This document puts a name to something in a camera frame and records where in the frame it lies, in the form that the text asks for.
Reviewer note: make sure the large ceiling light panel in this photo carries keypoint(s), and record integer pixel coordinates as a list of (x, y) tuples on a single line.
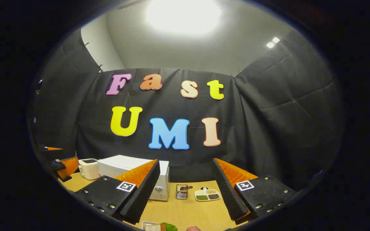
[(185, 14)]

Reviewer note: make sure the white microwave oven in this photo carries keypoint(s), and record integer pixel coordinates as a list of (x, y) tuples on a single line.
[(117, 165)]

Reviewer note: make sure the small white plate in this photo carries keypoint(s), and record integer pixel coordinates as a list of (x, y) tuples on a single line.
[(146, 225)]

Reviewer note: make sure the lettuce sandwich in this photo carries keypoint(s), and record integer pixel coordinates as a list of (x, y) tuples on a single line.
[(169, 227)]

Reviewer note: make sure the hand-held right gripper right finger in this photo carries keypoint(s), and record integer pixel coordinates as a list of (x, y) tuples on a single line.
[(228, 192)]

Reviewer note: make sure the white divided spice dish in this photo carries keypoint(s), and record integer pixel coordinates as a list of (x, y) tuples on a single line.
[(207, 194)]

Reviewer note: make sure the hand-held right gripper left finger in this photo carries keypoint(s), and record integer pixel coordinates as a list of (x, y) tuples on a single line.
[(140, 195)]

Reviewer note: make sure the small ceiling light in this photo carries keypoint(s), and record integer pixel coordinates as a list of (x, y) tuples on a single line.
[(273, 42)]

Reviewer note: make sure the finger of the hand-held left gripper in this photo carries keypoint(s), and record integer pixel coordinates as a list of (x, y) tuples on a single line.
[(67, 166), (51, 148)]

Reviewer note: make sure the black backdrop cloth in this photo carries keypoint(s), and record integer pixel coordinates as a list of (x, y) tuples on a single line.
[(268, 128)]

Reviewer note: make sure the brown wooden spoon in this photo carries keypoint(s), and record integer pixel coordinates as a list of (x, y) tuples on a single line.
[(186, 187)]

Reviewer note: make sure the white toaster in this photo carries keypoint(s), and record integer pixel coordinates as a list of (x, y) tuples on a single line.
[(88, 168)]

